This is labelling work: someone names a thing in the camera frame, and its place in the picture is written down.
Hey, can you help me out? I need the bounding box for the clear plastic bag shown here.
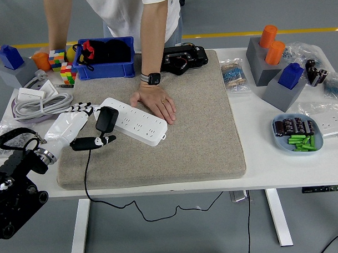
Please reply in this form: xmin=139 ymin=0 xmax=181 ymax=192
xmin=297 ymin=100 xmax=338 ymax=139

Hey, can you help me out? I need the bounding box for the blue plastic bin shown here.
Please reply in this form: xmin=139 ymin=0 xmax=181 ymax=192
xmin=71 ymin=36 xmax=136 ymax=80

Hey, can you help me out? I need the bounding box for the multicoloured puzzle cube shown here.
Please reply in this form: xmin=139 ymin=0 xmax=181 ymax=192
xmin=48 ymin=48 xmax=67 ymax=72
xmin=59 ymin=62 xmax=78 ymax=86

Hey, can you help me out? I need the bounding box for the black pouch with red toggle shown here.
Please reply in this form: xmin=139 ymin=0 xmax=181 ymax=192
xmin=71 ymin=38 xmax=109 ymax=72

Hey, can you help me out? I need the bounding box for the black table control panel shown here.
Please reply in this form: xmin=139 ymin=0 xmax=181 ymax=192
xmin=301 ymin=184 xmax=338 ymax=194

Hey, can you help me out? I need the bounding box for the blue plastic block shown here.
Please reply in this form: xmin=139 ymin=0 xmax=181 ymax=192
xmin=277 ymin=62 xmax=306 ymax=90
xmin=0 ymin=44 xmax=26 ymax=71

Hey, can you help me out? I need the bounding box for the black hanging cable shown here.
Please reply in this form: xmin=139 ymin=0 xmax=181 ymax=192
xmin=245 ymin=190 xmax=254 ymax=253

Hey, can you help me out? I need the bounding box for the grey-brown mat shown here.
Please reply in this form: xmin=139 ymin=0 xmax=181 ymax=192
xmin=52 ymin=48 xmax=248 ymax=191

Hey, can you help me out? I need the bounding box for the clear bag of black capacitors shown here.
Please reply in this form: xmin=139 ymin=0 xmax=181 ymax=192
xmin=304 ymin=58 xmax=330 ymax=87

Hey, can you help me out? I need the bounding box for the black plug adapter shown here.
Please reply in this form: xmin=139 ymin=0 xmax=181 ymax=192
xmin=94 ymin=105 xmax=120 ymax=134

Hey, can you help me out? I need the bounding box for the person's left hand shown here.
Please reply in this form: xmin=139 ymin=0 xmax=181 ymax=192
xmin=129 ymin=85 xmax=177 ymax=126

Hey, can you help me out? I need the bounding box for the clear bag of screws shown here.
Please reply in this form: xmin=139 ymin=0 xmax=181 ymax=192
xmin=0 ymin=119 xmax=47 ymax=157

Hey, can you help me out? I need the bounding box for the grey two-hole block holder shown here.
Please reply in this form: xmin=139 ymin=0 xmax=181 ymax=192
xmin=245 ymin=36 xmax=287 ymax=87

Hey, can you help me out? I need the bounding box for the white square panel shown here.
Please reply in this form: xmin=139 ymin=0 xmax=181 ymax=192
xmin=39 ymin=80 xmax=59 ymax=98

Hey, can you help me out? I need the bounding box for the white wall socket plate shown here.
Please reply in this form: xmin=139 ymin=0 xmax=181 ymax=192
xmin=314 ymin=111 xmax=338 ymax=138

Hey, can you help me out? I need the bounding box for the person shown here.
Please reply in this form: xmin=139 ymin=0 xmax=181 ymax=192
xmin=82 ymin=0 xmax=184 ymax=55

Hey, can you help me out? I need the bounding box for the black floor cable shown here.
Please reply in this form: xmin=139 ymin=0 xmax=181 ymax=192
xmin=319 ymin=227 xmax=338 ymax=253

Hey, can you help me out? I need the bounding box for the white power strip cord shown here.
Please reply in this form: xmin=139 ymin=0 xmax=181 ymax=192
xmin=11 ymin=75 xmax=75 ymax=123

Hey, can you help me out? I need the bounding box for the thin black adapter cord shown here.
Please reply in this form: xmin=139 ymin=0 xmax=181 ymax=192
xmin=82 ymin=126 xmax=226 ymax=224

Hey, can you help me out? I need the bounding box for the white power strip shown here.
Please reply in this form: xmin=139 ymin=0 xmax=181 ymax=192
xmin=93 ymin=95 xmax=169 ymax=149

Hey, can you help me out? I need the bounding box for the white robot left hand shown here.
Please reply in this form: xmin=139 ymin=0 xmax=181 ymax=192
xmin=42 ymin=100 xmax=117 ymax=160

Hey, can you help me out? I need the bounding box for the yellow ball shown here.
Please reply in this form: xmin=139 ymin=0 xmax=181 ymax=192
xmin=65 ymin=45 xmax=78 ymax=63

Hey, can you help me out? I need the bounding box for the light blue plate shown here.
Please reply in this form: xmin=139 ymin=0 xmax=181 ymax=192
xmin=270 ymin=112 xmax=325 ymax=157

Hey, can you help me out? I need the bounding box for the black wrist watch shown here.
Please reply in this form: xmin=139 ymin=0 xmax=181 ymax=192
xmin=140 ymin=72 xmax=162 ymax=86

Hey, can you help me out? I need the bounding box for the clear bag of taped resistors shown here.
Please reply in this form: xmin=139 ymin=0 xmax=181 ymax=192
xmin=219 ymin=58 xmax=253 ymax=94

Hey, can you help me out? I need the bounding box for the white table leg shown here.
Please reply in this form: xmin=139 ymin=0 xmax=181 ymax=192
xmin=265 ymin=188 xmax=294 ymax=247
xmin=68 ymin=198 xmax=93 ymax=253

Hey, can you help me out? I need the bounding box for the black round cloth pouch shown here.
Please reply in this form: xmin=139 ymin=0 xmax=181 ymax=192
xmin=104 ymin=38 xmax=133 ymax=64

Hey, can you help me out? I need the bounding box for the orange plastic cylinder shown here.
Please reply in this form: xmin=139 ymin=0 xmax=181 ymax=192
xmin=258 ymin=24 xmax=280 ymax=49
xmin=264 ymin=41 xmax=287 ymax=66

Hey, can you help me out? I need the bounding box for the orange plastic cup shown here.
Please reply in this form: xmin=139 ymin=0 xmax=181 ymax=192
xmin=31 ymin=52 xmax=52 ymax=73

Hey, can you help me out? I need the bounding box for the white three-pin plug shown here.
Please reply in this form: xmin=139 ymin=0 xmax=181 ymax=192
xmin=33 ymin=69 xmax=49 ymax=82

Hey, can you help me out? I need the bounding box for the silver metal bracket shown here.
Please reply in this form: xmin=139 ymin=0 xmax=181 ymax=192
xmin=230 ymin=189 xmax=249 ymax=204

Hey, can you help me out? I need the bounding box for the clear bag of blue resistors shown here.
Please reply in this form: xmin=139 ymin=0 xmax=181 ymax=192
xmin=282 ymin=40 xmax=327 ymax=67
xmin=322 ymin=72 xmax=338 ymax=99

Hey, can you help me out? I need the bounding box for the black cylindrical capacitor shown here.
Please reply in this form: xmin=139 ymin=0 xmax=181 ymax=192
xmin=293 ymin=116 xmax=305 ymax=134
xmin=281 ymin=118 xmax=295 ymax=136
xmin=303 ymin=120 xmax=316 ymax=136
xmin=274 ymin=120 xmax=285 ymax=136

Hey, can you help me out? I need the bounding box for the person's right hand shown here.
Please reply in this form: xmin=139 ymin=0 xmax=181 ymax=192
xmin=34 ymin=44 xmax=69 ymax=55

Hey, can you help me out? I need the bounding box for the black electronic device housing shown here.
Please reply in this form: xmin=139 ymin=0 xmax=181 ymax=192
xmin=159 ymin=41 xmax=209 ymax=77

